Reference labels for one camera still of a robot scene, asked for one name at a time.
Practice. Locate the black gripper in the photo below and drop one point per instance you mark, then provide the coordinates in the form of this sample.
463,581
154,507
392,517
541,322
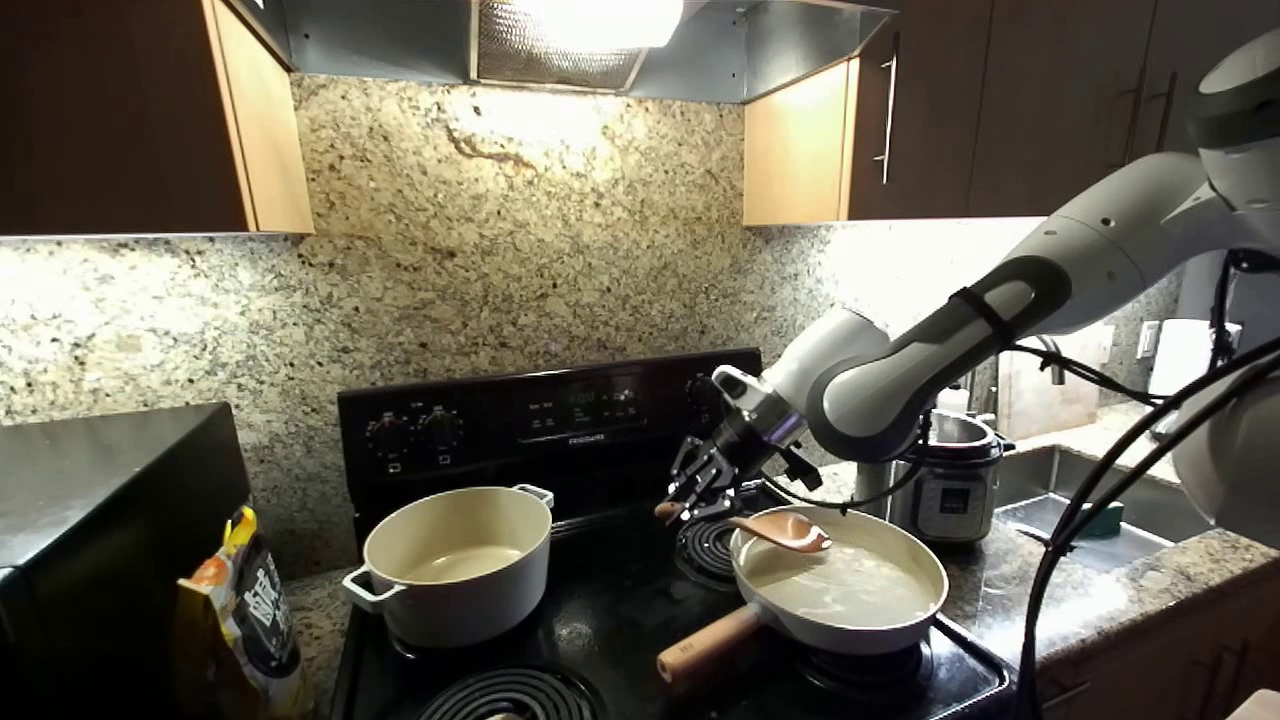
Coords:
756,424

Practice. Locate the wooden spoon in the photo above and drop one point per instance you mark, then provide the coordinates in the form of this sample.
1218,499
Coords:
787,531

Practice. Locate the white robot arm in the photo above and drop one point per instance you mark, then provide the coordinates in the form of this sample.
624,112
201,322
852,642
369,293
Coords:
867,394

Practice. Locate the black electric stove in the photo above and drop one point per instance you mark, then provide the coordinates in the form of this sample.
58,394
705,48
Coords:
620,584

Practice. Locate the stainless pressure cooker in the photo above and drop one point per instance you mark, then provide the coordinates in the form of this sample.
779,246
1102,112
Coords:
949,481

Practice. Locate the steel kitchen sink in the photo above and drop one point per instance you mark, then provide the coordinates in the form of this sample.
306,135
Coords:
1035,488

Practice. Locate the green sponge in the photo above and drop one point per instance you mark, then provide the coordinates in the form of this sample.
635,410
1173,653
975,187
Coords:
1102,520

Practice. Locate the steel range hood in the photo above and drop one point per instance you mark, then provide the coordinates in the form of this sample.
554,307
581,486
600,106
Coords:
661,48

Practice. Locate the yellow black snack bag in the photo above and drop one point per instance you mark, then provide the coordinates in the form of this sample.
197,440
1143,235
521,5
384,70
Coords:
233,632

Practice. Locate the white paper towel roll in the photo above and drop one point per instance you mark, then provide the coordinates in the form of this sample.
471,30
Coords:
1182,352

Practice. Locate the black microwave oven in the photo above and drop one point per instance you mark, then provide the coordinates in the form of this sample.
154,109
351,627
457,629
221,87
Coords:
96,520

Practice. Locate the cream frying pan wooden handle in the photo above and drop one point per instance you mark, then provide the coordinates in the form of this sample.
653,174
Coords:
869,593

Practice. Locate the cream pot with handles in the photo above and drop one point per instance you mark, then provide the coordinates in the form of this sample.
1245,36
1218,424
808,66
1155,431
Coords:
457,567

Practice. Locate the left wooden wall cabinet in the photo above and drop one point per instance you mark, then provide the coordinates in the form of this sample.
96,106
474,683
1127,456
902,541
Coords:
147,118

